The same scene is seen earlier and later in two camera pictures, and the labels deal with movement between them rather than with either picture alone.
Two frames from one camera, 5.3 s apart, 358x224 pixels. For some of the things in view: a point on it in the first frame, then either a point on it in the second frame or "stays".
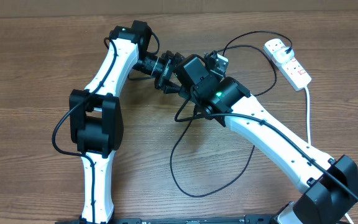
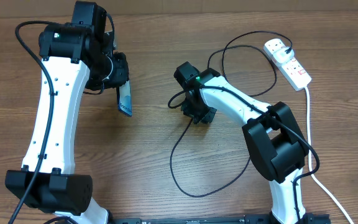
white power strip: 291,70 stays
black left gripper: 163,81 → 122,74
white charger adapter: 281,56 stays
